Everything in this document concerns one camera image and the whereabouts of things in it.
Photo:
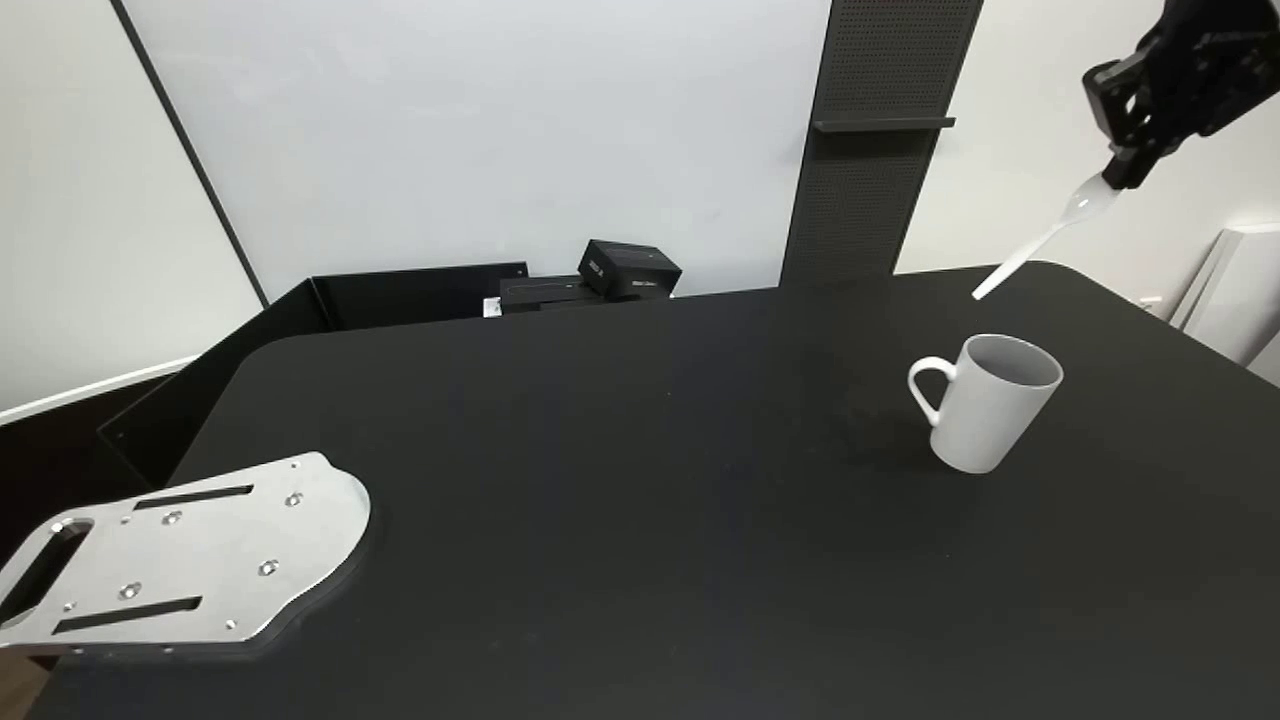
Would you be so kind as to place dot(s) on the white board panel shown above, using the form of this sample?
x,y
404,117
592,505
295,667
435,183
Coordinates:
x,y
504,135

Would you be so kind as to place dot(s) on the silver metal mounting plate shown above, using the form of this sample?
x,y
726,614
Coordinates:
x,y
173,552

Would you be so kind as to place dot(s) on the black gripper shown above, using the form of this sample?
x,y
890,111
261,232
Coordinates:
x,y
1226,63

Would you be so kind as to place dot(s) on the small black box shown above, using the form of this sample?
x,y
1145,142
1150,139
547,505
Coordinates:
x,y
630,266

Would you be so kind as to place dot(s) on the small white tag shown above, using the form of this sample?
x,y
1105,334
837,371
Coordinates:
x,y
489,305

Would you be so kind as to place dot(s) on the black low side panel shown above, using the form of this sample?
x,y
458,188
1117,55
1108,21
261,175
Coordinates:
x,y
334,315

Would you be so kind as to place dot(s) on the black vertical pillar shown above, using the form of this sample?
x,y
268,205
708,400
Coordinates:
x,y
865,145

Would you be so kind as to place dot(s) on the white plastic spoon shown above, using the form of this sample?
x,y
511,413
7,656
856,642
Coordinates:
x,y
1046,242

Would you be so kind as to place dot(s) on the white ceramic mug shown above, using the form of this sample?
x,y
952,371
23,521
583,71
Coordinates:
x,y
992,406

